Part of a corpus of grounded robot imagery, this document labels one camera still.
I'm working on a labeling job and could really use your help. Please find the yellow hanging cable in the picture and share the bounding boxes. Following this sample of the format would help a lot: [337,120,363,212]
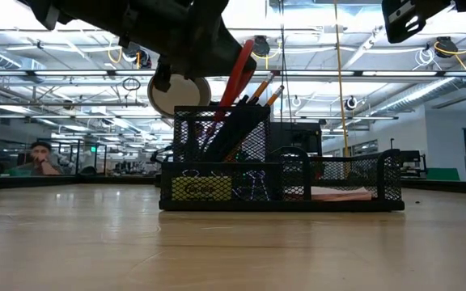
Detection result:
[333,0,350,158]

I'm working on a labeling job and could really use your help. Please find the pink sticky note pad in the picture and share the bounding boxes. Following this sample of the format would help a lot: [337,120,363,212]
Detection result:
[285,185,374,202]

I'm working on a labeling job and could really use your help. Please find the black robot station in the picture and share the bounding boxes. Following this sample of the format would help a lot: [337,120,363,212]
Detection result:
[388,138,429,179]

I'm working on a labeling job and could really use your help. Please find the black mesh desk organizer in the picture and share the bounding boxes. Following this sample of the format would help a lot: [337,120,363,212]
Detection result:
[159,104,405,212]

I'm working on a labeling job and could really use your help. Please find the red-handled scissors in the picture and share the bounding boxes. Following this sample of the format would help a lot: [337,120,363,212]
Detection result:
[214,39,256,122]

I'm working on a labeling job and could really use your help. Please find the green mat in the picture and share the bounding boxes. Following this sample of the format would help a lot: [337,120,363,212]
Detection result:
[426,167,460,182]

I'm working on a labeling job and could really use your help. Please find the orange pencil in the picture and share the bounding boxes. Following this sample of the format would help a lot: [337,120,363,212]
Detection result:
[265,83,286,108]
[248,71,277,105]

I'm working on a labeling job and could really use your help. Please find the black cage frame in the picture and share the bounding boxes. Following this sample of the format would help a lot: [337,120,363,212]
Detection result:
[36,137,108,175]

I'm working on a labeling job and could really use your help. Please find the black hanging cable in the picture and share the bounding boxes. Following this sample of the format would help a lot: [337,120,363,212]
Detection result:
[279,0,289,123]

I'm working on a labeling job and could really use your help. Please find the yellow eraser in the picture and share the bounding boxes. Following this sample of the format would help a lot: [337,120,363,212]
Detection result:
[171,175,233,202]

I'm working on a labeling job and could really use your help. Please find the person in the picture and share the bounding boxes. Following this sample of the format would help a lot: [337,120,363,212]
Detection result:
[16,141,65,177]

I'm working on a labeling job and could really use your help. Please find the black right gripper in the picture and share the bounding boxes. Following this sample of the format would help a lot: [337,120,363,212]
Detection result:
[381,0,452,44]

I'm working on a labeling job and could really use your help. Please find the black hanging monitor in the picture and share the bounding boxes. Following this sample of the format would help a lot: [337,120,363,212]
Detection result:
[269,121,323,157]

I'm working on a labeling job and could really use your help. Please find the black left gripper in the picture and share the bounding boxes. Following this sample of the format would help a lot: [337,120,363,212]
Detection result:
[26,0,258,93]

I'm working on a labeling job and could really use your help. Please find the black pen with white print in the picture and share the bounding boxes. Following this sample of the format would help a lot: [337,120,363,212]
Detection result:
[202,96,258,162]

